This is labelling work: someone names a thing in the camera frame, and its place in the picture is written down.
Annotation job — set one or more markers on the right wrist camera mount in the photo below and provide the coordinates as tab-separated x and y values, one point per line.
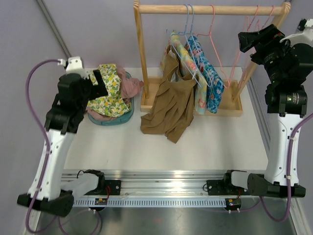
304	33

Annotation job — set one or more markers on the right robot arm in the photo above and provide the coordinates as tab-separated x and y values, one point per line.
287	108

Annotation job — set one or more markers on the teal plastic basin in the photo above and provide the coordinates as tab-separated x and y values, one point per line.
122	117

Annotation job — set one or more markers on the blue floral skirt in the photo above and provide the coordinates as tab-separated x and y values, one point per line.
215	87

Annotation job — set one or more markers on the yellow lemon print skirt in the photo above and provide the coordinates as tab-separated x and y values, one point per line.
112	105

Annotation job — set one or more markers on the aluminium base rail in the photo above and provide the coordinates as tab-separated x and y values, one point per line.
159	189

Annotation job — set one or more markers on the pink pleated skirt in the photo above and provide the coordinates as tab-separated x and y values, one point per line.
121	89

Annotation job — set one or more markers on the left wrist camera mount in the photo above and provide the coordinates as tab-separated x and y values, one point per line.
74	65

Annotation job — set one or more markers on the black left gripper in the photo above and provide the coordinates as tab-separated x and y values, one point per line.
99	90

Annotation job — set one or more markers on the brown pleated skirt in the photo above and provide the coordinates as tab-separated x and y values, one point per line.
172	110

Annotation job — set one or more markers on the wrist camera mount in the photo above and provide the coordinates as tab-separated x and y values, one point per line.
304	33
74	65

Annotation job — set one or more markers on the pastel floral skirt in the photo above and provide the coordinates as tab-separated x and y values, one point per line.
200	91

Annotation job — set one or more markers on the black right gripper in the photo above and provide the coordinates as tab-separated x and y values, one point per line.
269	38

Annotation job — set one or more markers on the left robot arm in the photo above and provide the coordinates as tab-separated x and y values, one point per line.
47	194

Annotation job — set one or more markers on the wooden clothes rack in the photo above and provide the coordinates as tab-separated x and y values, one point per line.
231	105

